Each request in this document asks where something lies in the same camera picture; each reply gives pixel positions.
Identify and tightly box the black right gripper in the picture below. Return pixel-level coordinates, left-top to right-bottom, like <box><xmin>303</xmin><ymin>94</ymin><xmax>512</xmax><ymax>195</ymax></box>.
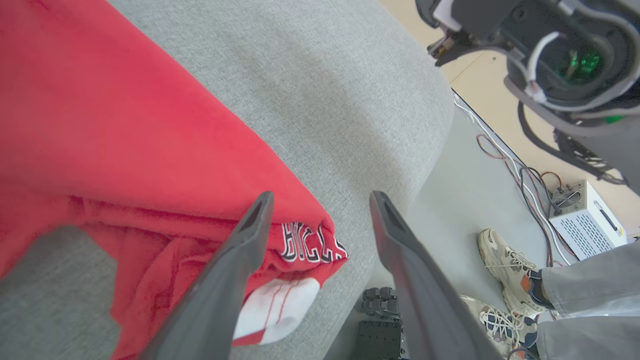
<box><xmin>415</xmin><ymin>0</ymin><xmax>526</xmax><ymax>66</ymax></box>

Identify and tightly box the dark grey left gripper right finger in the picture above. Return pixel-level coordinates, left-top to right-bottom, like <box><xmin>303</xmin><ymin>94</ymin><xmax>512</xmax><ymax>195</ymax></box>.
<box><xmin>370</xmin><ymin>191</ymin><xmax>503</xmax><ymax>360</ymax></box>

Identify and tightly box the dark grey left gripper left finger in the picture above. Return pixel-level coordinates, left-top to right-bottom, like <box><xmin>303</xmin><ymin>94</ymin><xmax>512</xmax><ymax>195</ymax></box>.
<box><xmin>140</xmin><ymin>191</ymin><xmax>275</xmax><ymax>360</ymax></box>

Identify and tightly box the red Bulls 23 jersey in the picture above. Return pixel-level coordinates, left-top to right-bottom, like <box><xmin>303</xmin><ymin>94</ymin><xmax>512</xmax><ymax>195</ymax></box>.
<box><xmin>0</xmin><ymin>0</ymin><xmax>349</xmax><ymax>360</ymax></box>

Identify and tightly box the beige sneaker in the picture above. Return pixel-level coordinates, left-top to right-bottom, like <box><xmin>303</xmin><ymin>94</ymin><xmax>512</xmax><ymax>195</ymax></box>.
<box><xmin>477</xmin><ymin>228</ymin><xmax>543</xmax><ymax>313</ymax></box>
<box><xmin>459</xmin><ymin>295</ymin><xmax>538</xmax><ymax>360</ymax></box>

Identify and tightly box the grey trouser leg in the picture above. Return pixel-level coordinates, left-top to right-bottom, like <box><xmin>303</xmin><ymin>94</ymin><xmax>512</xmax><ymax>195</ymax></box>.
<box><xmin>535</xmin><ymin>315</ymin><xmax>640</xmax><ymax>360</ymax></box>
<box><xmin>541</xmin><ymin>240</ymin><xmax>640</xmax><ymax>318</ymax></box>

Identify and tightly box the grey fabric sofa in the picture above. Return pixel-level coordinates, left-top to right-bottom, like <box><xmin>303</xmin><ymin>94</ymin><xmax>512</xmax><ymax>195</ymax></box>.
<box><xmin>0</xmin><ymin>0</ymin><xmax>456</xmax><ymax>360</ymax></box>

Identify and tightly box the white perforated electronics box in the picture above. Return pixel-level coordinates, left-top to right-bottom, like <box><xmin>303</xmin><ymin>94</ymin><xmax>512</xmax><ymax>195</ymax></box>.
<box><xmin>548</xmin><ymin>180</ymin><xmax>628</xmax><ymax>261</ymax></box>

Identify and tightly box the white right wrist cable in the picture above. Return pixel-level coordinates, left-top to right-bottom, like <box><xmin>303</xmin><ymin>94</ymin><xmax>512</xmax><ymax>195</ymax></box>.
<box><xmin>525</xmin><ymin>31</ymin><xmax>563</xmax><ymax>103</ymax></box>

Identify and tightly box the red floor cable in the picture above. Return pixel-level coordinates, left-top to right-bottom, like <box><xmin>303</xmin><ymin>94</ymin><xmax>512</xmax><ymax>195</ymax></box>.
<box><xmin>476</xmin><ymin>134</ymin><xmax>566</xmax><ymax>266</ymax></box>

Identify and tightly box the white floor cable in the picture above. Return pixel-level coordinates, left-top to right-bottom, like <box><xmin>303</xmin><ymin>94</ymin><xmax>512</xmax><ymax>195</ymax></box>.
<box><xmin>452</xmin><ymin>95</ymin><xmax>572</xmax><ymax>266</ymax></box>

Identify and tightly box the black floor cable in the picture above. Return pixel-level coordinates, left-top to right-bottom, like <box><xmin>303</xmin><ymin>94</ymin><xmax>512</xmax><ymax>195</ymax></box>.
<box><xmin>519</xmin><ymin>166</ymin><xmax>562</xmax><ymax>217</ymax></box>

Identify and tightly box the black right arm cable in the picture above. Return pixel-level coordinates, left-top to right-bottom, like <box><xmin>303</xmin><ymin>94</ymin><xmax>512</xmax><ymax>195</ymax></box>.
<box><xmin>517</xmin><ymin>102</ymin><xmax>627</xmax><ymax>186</ymax></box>

